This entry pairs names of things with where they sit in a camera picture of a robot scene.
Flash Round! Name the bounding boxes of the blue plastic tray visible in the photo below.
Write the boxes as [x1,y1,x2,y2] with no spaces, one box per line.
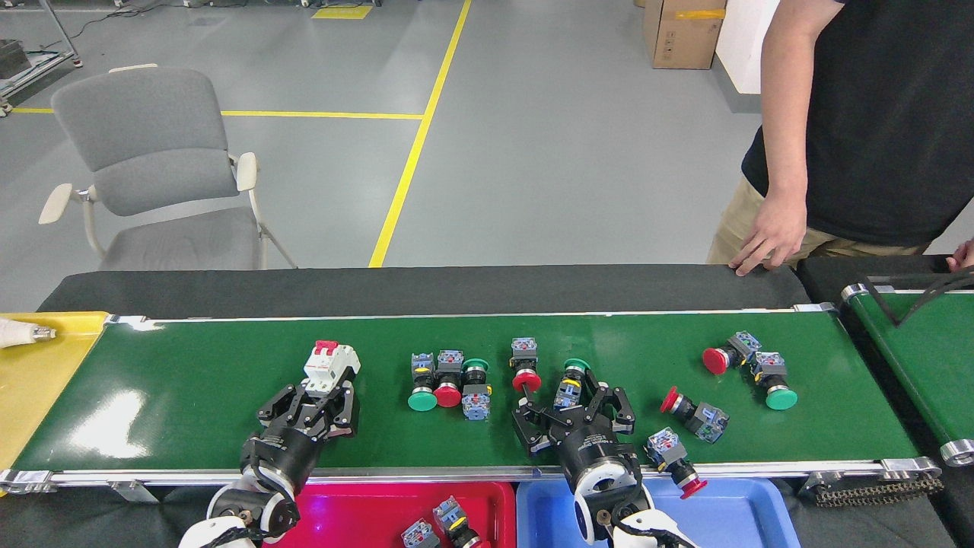
[516,476,801,548]

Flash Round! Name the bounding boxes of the brown cardboard box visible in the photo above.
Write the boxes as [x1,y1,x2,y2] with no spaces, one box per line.
[641,0,727,71]

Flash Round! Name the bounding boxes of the metal trolley rack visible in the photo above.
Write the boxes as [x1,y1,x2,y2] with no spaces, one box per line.
[0,0,81,115]

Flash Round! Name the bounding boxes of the person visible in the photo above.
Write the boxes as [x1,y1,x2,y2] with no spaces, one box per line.
[706,0,974,276]

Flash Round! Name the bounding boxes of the conveyor drive chain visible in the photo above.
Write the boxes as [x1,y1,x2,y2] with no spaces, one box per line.
[799,472,944,509]

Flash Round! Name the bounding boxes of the long green conveyor belt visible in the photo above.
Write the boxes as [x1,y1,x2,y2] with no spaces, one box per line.
[0,303,944,492]

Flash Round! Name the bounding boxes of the black guide bracket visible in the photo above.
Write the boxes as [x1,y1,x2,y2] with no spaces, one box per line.
[864,266,974,328]

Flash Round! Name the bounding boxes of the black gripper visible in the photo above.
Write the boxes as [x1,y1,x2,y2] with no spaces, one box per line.
[511,383,640,488]
[240,381,360,495]

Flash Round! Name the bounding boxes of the white lamp with metal base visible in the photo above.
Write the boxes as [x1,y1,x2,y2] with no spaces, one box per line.
[0,317,58,349]

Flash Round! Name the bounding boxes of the red plastic tray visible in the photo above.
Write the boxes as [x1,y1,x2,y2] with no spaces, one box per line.
[259,481,518,548]

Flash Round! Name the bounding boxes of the white circuit breaker red lever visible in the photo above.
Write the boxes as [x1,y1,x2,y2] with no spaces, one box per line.
[304,339,361,398]

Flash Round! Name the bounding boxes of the red push button switch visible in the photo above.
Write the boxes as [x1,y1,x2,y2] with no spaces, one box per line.
[510,337,543,394]
[702,330,762,376]
[645,426,709,501]
[659,385,731,444]
[433,349,465,409]

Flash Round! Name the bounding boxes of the person's right hand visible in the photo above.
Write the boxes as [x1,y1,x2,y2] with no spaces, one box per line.
[728,194,809,276]

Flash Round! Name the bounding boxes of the yellow plastic tray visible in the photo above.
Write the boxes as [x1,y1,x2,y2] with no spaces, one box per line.
[0,311,110,473]

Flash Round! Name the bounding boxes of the grey office chair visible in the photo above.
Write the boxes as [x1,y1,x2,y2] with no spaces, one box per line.
[38,63,299,271]

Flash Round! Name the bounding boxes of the short green conveyor belt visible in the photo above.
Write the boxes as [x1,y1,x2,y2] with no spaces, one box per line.
[841,283,974,467]

